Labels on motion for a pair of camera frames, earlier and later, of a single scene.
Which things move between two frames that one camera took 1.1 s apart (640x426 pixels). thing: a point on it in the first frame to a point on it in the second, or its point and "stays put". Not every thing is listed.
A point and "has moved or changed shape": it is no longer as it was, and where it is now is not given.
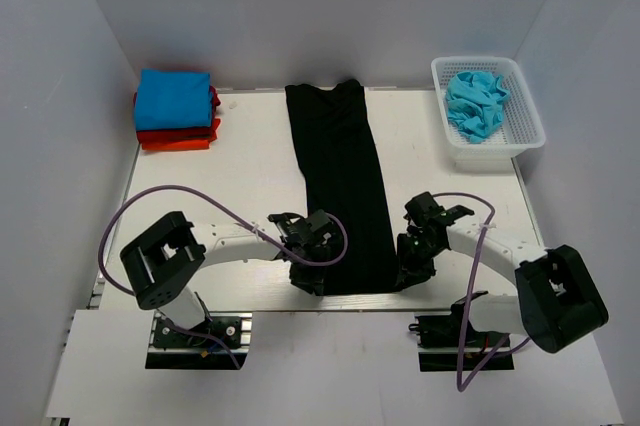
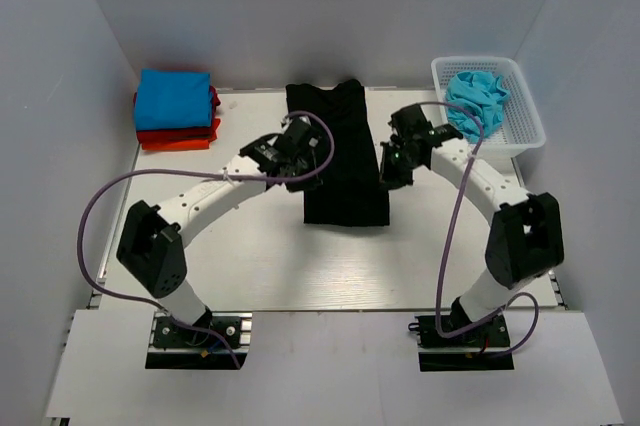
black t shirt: x=342 y=173 has moved or changed shape
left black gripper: x=305 y=279 to x=304 y=186
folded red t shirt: x=184 y=132 stays put
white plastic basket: x=486 y=112 stays put
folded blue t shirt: x=166 y=99 stays put
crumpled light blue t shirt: x=475 y=103 stays put
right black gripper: x=408 y=268 to x=388 y=178
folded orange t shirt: x=176 y=145 stays put
